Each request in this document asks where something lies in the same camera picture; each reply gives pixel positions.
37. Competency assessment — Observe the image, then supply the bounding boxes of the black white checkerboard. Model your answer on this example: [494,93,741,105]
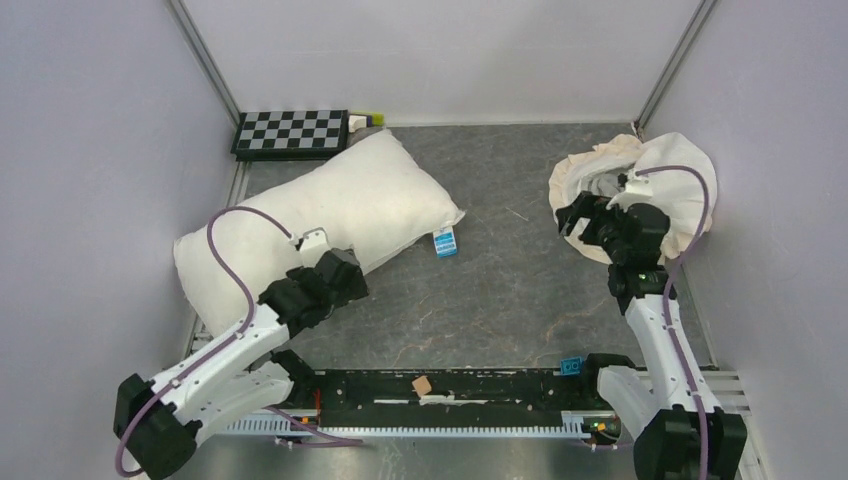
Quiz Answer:
[231,109,349,161]

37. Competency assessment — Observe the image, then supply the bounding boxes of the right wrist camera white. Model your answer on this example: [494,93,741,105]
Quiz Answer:
[607,172,653,211]

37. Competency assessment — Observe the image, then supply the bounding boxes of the yellow green small object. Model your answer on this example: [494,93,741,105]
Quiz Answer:
[348,112,385,133]

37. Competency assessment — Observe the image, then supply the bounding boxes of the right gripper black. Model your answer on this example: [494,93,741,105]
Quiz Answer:
[555,190,628,263]

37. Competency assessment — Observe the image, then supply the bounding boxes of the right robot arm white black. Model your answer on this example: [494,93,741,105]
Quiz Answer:
[555,191,748,479]

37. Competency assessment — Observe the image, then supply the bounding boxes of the light blue cable duct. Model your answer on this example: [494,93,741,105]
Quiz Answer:
[219,412,621,440]

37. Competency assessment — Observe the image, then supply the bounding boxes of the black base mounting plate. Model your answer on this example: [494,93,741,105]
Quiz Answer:
[279,368,610,427]

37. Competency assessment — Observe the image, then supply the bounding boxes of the blue white pillow label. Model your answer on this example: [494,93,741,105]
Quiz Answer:
[432,226,458,258]

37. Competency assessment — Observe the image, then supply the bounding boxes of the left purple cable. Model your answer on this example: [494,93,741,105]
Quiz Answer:
[113,205,366,478]

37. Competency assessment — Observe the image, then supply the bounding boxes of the blue toy brick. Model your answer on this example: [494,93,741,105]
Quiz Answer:
[559,356,584,376]

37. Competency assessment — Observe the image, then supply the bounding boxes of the white pillow insert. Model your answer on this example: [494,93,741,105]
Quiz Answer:
[173,129,465,336]

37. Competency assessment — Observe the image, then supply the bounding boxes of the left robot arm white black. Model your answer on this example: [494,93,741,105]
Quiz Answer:
[113,248,368,479]

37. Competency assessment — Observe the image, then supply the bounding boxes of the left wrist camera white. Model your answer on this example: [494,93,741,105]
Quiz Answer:
[290,228,331,267]

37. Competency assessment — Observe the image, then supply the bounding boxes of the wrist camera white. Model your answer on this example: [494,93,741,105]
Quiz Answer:
[290,228,331,267]
[607,172,653,211]

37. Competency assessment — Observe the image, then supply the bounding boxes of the grey pillowcase with cream ruffle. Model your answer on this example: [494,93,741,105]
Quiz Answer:
[548,132,718,261]

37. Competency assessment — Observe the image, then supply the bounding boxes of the small tan cube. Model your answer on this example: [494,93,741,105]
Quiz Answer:
[411,375,433,397]

